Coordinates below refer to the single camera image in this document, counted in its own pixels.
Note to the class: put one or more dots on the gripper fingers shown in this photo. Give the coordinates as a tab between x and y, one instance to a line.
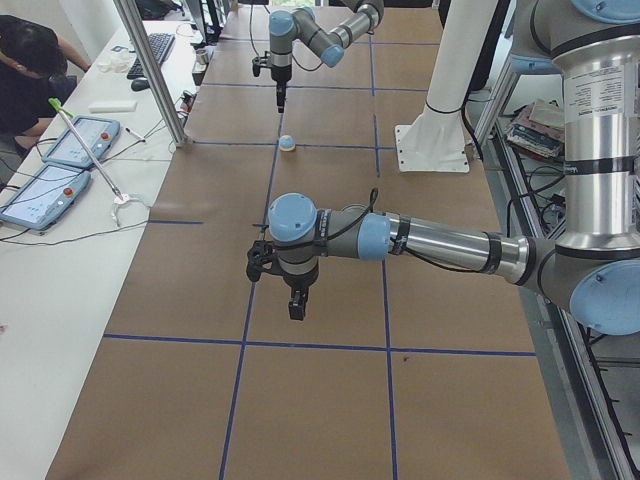
281	87
297	303

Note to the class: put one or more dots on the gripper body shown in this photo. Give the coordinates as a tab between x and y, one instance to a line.
280	75
298	283

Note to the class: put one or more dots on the blue and cream bell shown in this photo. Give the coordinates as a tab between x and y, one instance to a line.
286	143

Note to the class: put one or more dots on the metal cup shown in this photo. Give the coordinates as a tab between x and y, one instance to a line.
201	57

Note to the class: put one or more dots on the black computer mouse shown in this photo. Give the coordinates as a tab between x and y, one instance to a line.
139	84

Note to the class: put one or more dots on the black marker pen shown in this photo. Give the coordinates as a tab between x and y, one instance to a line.
137	136

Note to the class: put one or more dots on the person in black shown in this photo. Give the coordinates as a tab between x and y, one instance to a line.
32	56

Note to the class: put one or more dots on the teach pendant near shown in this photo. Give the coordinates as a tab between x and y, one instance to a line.
45	198

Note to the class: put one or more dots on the stack of magazines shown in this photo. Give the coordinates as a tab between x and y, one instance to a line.
538	128

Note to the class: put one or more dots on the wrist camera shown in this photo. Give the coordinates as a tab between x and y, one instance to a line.
262	258
260	63

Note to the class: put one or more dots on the aluminium frame post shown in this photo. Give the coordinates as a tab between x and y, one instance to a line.
128	12

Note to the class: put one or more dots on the white camera mast pedestal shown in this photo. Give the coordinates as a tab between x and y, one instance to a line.
435	141

